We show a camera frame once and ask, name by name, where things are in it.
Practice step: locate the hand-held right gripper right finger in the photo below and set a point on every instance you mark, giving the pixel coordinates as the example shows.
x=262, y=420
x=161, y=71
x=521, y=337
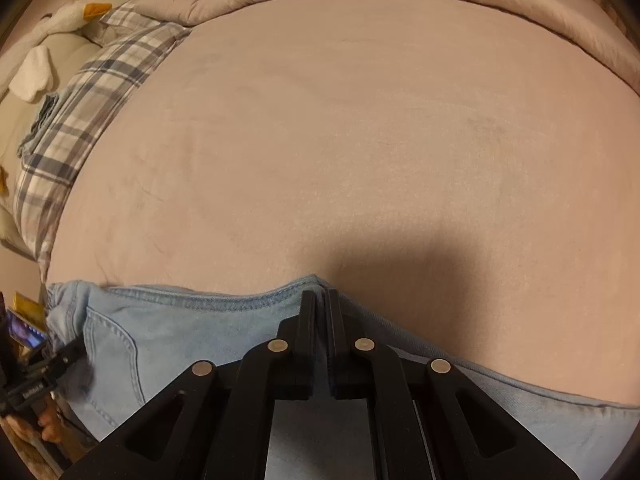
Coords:
x=334, y=330

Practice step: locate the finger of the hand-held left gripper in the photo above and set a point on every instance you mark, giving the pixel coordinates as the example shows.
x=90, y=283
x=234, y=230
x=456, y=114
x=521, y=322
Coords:
x=65, y=357

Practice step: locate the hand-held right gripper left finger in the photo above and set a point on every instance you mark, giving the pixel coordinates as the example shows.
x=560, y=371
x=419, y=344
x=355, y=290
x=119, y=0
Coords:
x=306, y=330

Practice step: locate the light blue denim pants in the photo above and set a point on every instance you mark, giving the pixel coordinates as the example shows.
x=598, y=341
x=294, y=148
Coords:
x=190, y=330

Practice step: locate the person's left hand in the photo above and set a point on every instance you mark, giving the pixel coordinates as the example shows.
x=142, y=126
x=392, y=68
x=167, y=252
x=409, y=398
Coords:
x=45, y=425

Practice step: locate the yellow packet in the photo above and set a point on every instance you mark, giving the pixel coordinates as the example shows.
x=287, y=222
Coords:
x=27, y=306

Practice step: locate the pink bed sheet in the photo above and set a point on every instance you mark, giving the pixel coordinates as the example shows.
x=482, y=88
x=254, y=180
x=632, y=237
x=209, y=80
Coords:
x=325, y=150

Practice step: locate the blue plaid pillow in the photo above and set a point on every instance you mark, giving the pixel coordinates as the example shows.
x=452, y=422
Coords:
x=85, y=105

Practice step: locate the white goose plush toy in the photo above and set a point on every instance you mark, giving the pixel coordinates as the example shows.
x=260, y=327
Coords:
x=65, y=22

